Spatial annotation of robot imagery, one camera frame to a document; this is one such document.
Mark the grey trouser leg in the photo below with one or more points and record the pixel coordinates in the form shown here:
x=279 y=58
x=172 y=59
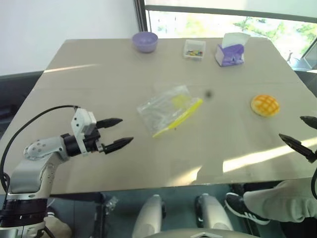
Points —
x=280 y=200

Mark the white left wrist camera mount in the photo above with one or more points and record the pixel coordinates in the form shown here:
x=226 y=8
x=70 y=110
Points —
x=81 y=121

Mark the yellow melon bun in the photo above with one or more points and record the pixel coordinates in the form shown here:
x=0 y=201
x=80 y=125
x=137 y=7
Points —
x=265 y=105

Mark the purple bowl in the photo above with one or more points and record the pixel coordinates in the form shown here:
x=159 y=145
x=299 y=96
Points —
x=144 y=42

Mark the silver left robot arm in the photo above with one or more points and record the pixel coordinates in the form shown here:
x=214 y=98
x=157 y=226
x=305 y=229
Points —
x=27 y=173

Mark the clear plastic box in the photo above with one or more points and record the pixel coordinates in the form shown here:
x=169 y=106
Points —
x=194 y=49

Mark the crumpled clear plastic scrap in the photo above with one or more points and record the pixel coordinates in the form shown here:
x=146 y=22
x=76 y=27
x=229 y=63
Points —
x=111 y=203

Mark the clear yellow-zip plastic bag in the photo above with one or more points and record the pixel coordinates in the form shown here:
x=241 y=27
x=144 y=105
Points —
x=163 y=109

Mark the black white-striped sneaker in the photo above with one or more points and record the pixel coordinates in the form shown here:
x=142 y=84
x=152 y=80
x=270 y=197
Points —
x=237 y=205

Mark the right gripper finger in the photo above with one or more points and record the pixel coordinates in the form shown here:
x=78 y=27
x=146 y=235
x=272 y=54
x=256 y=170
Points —
x=297 y=146
x=309 y=120

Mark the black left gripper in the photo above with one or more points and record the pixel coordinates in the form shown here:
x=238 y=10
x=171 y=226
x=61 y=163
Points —
x=91 y=143

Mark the dark window frame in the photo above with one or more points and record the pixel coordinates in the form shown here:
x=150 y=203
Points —
x=141 y=17

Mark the purple tissue box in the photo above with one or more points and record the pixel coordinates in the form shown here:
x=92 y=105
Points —
x=230 y=53

